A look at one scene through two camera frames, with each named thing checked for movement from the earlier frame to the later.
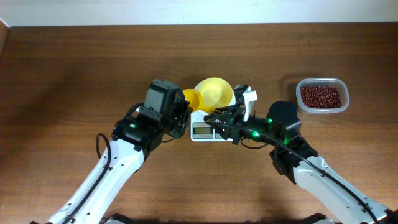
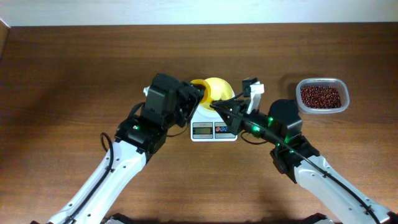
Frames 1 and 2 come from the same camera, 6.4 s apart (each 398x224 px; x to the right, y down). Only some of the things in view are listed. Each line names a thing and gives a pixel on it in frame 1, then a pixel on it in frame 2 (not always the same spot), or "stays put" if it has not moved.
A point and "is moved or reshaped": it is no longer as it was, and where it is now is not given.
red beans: x=315 y=97 stays put
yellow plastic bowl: x=216 y=93 stays put
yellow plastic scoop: x=196 y=102 is moved or reshaped
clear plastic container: x=321 y=95 stays put
